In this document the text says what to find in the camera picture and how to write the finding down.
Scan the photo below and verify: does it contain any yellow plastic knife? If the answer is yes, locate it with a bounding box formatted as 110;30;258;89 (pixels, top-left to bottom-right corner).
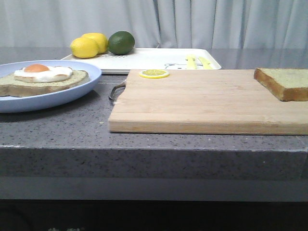
198;56;213;70

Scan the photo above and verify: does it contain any wooden cutting board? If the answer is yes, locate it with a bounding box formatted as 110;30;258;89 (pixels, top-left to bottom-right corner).
108;70;308;135

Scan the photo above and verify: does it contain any rear yellow lemon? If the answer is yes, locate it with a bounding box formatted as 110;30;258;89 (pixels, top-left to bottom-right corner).
81;33;108;54

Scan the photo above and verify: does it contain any lemon slice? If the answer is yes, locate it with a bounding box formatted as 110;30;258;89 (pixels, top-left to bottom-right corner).
139;69;169;79

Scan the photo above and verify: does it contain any yellow lemon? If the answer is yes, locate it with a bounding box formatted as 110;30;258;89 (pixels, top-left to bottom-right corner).
81;33;108;54
70;37;99;58

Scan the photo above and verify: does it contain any yellow plastic fork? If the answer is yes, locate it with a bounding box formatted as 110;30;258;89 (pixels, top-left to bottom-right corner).
185;54;197;70

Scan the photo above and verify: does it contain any bread slice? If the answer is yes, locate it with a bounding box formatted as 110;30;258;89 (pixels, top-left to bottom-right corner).
0;70;90;97
254;68;308;102

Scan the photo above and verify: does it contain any front yellow lemon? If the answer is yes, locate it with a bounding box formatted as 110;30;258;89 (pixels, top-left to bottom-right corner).
70;37;99;58

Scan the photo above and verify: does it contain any white bear tray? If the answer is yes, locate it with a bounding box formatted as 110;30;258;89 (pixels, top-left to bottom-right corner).
63;48;221;75

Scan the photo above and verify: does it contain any white curtain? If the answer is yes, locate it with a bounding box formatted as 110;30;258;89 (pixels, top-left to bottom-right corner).
0;0;308;49

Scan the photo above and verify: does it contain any light blue plate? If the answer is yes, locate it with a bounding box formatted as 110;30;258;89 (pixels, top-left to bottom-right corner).
0;60;102;113

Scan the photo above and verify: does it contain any green lime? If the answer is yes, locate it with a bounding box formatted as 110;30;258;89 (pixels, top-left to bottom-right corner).
107;31;135;55

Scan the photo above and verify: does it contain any fried egg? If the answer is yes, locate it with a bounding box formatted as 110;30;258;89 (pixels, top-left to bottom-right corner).
13;64;73;83

